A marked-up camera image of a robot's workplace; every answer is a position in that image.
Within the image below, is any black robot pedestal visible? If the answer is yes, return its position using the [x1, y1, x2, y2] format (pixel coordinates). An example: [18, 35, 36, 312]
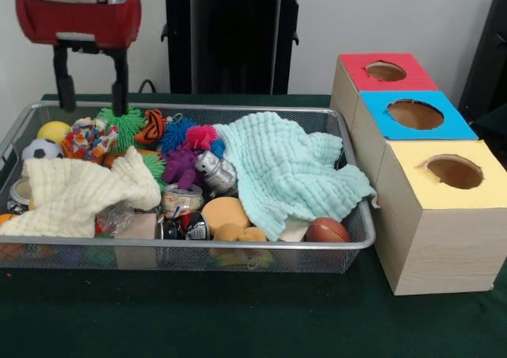
[152, 0, 320, 96]

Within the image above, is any silver toy robot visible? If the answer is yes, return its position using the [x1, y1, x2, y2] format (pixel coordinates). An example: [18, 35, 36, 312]
[193, 150, 238, 196]

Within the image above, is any shallow wire mesh bin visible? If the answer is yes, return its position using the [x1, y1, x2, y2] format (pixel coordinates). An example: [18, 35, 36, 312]
[0, 100, 376, 275]

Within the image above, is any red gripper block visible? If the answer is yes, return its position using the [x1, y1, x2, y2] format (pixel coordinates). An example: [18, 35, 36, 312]
[15, 0, 143, 117]

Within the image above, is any black upright panel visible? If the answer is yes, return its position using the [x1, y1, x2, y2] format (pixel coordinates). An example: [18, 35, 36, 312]
[459, 0, 507, 116]

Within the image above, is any cream waffle cloth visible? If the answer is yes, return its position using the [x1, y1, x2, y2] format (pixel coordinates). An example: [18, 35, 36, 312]
[0, 146, 162, 239]

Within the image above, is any black and white soccer ball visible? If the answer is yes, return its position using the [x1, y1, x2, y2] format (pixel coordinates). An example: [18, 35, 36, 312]
[21, 138, 65, 162]

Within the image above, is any dark green table cloth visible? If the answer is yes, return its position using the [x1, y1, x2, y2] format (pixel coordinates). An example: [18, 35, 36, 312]
[471, 105, 507, 145]
[0, 92, 507, 358]

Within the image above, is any mint green waffle cloth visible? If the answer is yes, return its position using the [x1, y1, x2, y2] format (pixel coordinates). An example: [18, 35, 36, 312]
[212, 111, 377, 242]

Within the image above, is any multicoloured patterned cloth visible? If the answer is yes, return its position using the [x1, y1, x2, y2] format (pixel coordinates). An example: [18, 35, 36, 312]
[61, 116, 120, 162]

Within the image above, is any orange tiger plush toy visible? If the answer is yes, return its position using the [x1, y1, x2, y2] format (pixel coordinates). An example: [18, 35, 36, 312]
[133, 109, 166, 145]

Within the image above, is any blue spiky ball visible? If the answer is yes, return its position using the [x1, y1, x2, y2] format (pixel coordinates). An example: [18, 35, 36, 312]
[158, 119, 197, 153]

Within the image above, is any brown toy football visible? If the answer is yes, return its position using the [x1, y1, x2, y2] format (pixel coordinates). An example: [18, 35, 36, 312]
[304, 216, 352, 243]

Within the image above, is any yellow ball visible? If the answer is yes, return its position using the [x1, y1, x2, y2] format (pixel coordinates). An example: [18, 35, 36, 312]
[37, 120, 72, 145]

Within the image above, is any large green spiky ball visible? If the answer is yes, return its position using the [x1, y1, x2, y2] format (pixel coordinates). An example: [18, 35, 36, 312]
[96, 105, 147, 155]

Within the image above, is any wooden box with three holes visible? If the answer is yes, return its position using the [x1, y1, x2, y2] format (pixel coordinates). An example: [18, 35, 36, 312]
[330, 51, 507, 296]

